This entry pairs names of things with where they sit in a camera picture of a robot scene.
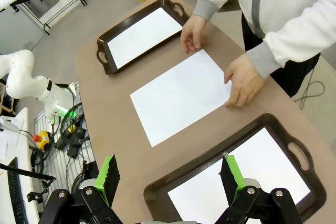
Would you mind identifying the yellow emergency stop box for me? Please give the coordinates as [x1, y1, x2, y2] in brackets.
[32, 131, 51, 150]

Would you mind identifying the brown plastic serving tray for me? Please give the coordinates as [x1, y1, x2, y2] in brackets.
[96, 0, 191, 76]
[143, 113, 327, 224]

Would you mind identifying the white slatted panel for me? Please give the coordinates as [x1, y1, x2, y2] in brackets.
[34, 81, 97, 198]

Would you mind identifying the thick black cable loop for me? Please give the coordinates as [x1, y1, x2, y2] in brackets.
[59, 102, 87, 146]

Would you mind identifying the white A4 paper sheet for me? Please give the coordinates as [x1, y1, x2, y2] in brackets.
[130, 49, 233, 148]
[167, 127, 311, 224]
[107, 7, 183, 69]

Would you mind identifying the thin grey floor cable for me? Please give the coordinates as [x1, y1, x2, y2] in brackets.
[293, 68, 326, 109]

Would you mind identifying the person's left forearm grey sleeve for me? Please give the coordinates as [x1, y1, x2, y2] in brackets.
[246, 0, 336, 78]

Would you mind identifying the black power adapter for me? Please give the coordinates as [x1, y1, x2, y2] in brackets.
[66, 143, 80, 158]

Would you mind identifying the black metal rod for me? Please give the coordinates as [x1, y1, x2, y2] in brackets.
[0, 162, 56, 182]

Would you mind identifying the person's left hand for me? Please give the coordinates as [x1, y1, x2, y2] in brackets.
[223, 52, 266, 108]

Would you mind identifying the person's right hand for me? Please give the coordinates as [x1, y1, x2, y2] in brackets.
[180, 14, 208, 54]

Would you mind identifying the wooden frame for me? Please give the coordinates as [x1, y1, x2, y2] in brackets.
[0, 81, 15, 116]

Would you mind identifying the white computer desk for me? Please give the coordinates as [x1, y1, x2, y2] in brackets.
[0, 107, 40, 224]

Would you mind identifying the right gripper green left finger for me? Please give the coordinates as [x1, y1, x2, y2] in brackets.
[39, 153, 124, 224]

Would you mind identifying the black keyboard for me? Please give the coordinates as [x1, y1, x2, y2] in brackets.
[7, 157, 28, 224]

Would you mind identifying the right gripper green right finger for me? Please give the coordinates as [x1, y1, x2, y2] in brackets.
[214, 155, 302, 224]

